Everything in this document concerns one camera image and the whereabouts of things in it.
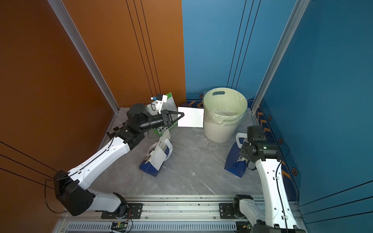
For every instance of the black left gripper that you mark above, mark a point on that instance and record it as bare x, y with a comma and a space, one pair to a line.
166, 114

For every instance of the white receipt bag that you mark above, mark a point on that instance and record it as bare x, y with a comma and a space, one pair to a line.
157, 157
193, 117

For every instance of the blue white bag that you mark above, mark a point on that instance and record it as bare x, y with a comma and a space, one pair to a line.
165, 142
235, 163

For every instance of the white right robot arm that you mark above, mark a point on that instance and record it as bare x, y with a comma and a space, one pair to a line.
277, 217

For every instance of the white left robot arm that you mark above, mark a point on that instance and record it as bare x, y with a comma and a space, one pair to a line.
72, 188

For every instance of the green white paper bag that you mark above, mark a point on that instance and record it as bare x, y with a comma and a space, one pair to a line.
169, 105

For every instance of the pale green trash bin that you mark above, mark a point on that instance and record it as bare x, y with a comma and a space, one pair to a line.
224, 111

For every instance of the brown checkered chessboard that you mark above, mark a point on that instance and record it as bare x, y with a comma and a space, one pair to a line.
115, 129

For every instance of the green circuit board left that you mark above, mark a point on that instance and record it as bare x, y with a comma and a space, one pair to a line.
119, 227

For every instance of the green circuit board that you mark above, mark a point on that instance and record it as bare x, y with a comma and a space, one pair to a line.
119, 227
243, 227

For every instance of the green circuit board right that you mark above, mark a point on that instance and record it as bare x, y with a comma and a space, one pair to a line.
243, 227

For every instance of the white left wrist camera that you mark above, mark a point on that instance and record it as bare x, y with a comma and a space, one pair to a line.
157, 102

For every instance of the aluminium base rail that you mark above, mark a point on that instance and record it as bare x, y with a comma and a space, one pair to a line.
161, 213

